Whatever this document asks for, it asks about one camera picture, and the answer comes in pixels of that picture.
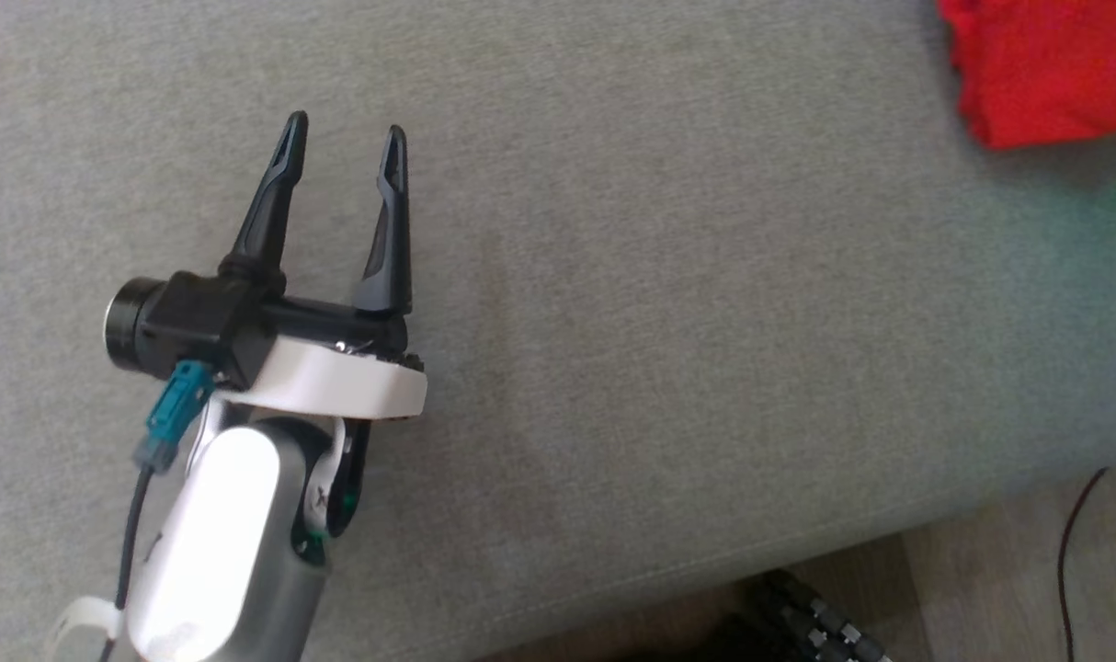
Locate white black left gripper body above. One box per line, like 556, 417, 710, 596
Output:
214, 302, 428, 423

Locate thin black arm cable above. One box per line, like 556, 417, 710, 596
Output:
1057, 467, 1110, 662
103, 360, 217, 662

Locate red white basketball shorts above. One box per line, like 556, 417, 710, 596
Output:
937, 0, 1116, 151

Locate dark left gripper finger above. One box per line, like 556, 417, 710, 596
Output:
218, 111, 310, 291
350, 125, 415, 319

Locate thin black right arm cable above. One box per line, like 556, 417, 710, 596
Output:
1057, 467, 1110, 662

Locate white cable strap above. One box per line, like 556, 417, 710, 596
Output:
51, 596, 125, 662

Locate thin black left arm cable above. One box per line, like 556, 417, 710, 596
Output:
103, 360, 217, 662

